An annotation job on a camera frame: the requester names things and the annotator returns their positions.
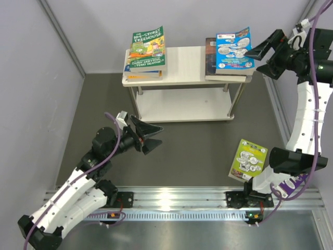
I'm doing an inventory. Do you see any white two-tier wooden shelf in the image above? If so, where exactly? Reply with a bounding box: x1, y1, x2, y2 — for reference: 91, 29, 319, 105
122, 46, 252, 123

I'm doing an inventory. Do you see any dark tale of cities book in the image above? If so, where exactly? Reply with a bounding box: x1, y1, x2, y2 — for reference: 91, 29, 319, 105
205, 37, 252, 82

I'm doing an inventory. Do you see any purple cartoon book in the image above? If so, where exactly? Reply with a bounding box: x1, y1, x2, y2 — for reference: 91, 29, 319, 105
276, 173, 309, 198

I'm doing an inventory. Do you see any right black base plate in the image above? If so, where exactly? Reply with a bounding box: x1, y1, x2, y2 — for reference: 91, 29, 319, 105
225, 191, 274, 209

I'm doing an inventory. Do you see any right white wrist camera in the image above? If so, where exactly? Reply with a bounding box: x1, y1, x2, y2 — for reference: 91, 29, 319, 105
288, 18, 310, 51

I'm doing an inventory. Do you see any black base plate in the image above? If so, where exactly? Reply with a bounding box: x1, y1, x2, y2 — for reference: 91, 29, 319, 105
225, 191, 274, 209
108, 192, 134, 208

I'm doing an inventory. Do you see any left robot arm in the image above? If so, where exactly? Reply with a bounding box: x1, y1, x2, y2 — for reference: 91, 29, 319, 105
18, 111, 163, 249

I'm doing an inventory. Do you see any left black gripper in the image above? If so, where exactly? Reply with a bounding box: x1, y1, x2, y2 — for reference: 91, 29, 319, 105
106, 115, 163, 159

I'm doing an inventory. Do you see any green 104-storey treehouse book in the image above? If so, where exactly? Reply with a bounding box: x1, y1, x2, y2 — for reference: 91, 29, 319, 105
130, 26, 167, 72

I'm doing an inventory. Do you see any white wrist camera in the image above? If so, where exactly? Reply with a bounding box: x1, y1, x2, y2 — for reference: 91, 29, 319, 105
288, 18, 310, 51
116, 110, 128, 130

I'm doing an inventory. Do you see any lime green cartoon book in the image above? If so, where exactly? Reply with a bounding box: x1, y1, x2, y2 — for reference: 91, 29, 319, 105
228, 139, 268, 182

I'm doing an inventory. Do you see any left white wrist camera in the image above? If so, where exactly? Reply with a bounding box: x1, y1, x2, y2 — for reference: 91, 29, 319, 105
116, 110, 128, 130

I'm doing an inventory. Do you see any aluminium mounting rail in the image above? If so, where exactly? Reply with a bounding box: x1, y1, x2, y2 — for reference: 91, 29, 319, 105
41, 186, 325, 211

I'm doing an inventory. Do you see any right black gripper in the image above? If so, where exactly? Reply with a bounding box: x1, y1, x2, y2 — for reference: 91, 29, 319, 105
245, 29, 306, 79

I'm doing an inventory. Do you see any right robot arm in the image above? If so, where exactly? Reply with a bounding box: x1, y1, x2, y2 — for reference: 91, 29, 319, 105
242, 29, 332, 207

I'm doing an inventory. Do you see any slotted grey cable duct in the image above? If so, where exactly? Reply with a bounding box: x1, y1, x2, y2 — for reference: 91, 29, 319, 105
85, 210, 262, 221

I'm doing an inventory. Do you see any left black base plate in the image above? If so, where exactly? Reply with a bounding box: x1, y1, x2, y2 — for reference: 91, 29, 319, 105
108, 192, 134, 208

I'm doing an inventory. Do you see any blue 91-storey treehouse book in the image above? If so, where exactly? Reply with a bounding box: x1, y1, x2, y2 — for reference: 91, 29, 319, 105
123, 49, 161, 77

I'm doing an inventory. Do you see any light blue storey treehouse book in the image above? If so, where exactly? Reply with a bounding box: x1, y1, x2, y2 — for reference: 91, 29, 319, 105
215, 27, 255, 76

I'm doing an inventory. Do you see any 130-storey treehouse book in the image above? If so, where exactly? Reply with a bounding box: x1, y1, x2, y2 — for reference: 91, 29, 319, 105
123, 71, 163, 82

